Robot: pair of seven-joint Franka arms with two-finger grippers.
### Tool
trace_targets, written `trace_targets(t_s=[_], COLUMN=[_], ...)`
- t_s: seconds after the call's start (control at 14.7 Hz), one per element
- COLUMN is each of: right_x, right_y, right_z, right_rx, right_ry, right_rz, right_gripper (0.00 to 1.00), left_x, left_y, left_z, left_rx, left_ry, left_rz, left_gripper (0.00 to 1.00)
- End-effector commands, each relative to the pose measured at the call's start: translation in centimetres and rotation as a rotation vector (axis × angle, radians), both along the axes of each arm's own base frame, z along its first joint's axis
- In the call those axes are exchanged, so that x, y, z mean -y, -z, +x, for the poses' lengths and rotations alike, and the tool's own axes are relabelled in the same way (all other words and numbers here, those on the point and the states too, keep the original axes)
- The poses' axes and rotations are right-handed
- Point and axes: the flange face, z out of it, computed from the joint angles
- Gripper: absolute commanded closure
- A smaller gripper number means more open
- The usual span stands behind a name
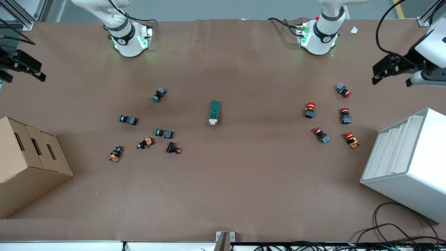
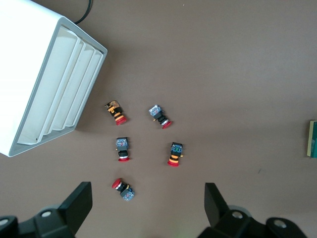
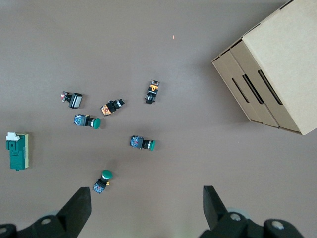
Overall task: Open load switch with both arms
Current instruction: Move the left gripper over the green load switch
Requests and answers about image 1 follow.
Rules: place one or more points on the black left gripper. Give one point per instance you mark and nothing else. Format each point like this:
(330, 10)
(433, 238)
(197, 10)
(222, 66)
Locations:
(407, 61)

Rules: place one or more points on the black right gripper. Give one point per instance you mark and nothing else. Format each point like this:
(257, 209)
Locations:
(10, 60)

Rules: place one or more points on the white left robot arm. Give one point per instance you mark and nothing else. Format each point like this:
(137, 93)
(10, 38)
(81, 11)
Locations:
(320, 38)

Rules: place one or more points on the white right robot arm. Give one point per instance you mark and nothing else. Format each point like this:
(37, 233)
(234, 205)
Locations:
(127, 42)

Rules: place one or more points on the red mushroom button grey block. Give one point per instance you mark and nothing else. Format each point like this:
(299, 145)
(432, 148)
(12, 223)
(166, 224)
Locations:
(343, 90)
(345, 116)
(322, 136)

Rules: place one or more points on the small white paper scrap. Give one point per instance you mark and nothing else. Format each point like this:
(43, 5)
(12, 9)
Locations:
(354, 30)

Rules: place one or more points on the red mushroom button orange block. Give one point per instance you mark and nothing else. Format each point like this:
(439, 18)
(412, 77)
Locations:
(351, 139)

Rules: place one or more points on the red mushroom button black block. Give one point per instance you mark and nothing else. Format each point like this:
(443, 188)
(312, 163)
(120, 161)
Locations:
(309, 111)

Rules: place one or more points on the stepped cardboard bin box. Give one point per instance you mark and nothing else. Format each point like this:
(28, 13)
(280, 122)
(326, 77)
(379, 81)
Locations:
(24, 174)

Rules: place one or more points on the white stepped bin box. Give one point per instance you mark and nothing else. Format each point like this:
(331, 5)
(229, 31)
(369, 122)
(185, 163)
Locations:
(414, 174)

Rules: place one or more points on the black button orange contact block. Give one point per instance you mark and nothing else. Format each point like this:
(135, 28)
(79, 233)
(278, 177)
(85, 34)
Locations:
(116, 154)
(145, 143)

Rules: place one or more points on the black button with pink lens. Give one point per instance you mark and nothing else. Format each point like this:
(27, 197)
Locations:
(172, 147)

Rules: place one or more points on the brown paper table cover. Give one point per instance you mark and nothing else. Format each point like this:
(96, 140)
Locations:
(244, 174)

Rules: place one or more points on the green push button switch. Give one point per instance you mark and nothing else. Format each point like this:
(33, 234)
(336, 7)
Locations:
(164, 133)
(159, 94)
(129, 120)

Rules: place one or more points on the white table edge rail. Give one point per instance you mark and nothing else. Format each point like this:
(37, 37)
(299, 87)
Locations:
(69, 246)

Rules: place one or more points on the metal table edge bracket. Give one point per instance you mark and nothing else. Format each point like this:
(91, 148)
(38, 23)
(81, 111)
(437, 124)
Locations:
(224, 240)

